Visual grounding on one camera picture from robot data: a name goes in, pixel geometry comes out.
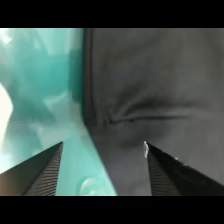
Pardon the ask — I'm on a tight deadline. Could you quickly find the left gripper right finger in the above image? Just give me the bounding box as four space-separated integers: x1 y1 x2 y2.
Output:
143 140 224 197

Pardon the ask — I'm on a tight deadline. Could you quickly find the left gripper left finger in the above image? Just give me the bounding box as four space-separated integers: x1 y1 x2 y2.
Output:
0 141 64 197

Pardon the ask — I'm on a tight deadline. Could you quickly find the black garment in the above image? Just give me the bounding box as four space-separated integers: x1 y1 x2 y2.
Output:
81 28 224 197

